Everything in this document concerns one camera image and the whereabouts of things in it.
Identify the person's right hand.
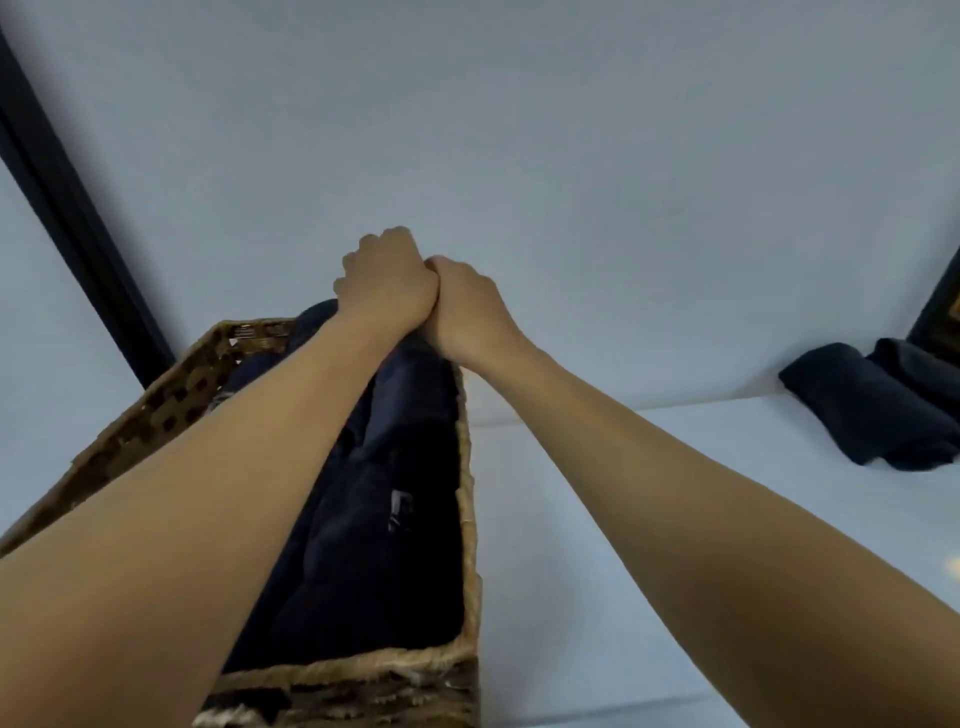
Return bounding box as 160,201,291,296
419,254,534,373

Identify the person's left hand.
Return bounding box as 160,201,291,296
333,226,440,343

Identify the plain dark navy towel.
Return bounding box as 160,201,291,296
352,333,463,459

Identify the woven wicker basket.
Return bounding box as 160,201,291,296
0,318,483,728

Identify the person's right forearm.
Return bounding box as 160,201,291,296
468,341,960,728

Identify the person's left forearm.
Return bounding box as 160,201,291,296
0,314,410,728

